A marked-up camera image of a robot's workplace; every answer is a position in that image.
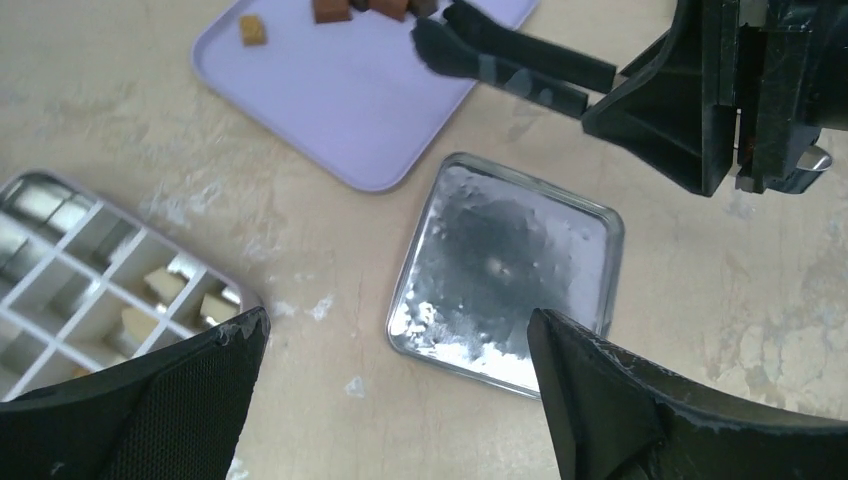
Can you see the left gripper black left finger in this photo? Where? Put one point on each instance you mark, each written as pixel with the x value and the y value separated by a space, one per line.
pixel 174 413

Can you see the lavender plastic tray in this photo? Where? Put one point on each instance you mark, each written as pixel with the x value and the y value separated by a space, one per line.
pixel 351 96

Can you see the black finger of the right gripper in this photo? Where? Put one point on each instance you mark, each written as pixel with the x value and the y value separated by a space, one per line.
pixel 561 63

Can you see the white chocolate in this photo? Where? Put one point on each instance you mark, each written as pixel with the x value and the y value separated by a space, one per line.
pixel 215 309

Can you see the caramel chocolate piece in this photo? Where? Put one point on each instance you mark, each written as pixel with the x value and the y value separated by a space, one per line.
pixel 252 30

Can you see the silver square tin lid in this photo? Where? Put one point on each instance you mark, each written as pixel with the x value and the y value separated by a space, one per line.
pixel 493 244

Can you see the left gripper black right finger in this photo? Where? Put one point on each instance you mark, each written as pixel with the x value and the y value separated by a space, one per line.
pixel 613 414

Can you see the pink divided chocolate tin box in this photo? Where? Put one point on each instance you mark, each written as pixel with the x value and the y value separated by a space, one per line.
pixel 85 285

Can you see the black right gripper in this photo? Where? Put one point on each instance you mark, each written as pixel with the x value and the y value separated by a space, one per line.
pixel 782 65

